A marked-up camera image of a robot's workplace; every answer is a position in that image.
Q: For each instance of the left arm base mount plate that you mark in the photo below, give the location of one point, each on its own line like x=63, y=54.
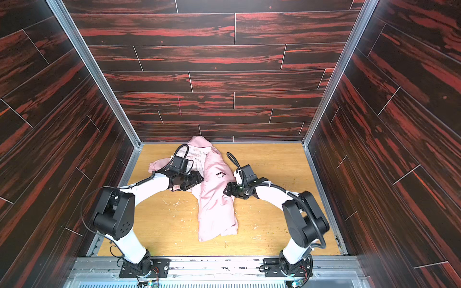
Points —
x=153, y=268

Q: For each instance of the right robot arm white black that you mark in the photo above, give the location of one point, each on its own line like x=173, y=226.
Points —
x=305, y=221

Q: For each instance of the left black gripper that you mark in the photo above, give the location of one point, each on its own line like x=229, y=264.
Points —
x=189, y=179

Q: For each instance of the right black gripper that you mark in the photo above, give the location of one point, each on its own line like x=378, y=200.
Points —
x=233, y=189

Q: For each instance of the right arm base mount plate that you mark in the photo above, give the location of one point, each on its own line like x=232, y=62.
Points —
x=280, y=267

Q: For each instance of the aluminium front rail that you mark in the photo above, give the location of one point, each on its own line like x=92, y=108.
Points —
x=217, y=272

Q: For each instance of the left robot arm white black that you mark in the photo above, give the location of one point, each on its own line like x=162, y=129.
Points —
x=114, y=214

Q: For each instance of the pink zip-up jacket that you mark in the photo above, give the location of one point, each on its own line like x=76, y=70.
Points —
x=216, y=214

